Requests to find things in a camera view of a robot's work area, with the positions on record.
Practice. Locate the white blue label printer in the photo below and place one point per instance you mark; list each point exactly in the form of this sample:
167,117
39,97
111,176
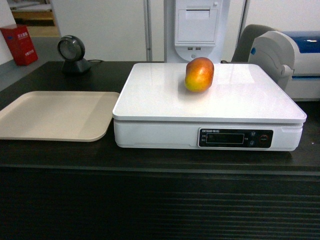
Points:
292,60

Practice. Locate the grey office chair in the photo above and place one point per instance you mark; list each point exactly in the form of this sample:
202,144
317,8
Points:
244,45

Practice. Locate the beige plastic tray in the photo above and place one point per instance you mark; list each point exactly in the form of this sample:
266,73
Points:
71,116

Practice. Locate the white receipt printer terminal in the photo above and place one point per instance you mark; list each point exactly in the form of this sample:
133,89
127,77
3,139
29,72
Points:
193,29

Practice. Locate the white checkout scale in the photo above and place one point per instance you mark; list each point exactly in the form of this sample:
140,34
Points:
244,109

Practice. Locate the dark red mango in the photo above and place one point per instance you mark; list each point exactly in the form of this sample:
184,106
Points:
199,74

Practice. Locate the black barcode scanner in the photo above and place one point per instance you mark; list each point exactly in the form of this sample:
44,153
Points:
72,50

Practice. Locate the red fire equipment box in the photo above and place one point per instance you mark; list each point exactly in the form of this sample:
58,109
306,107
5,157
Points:
20,44

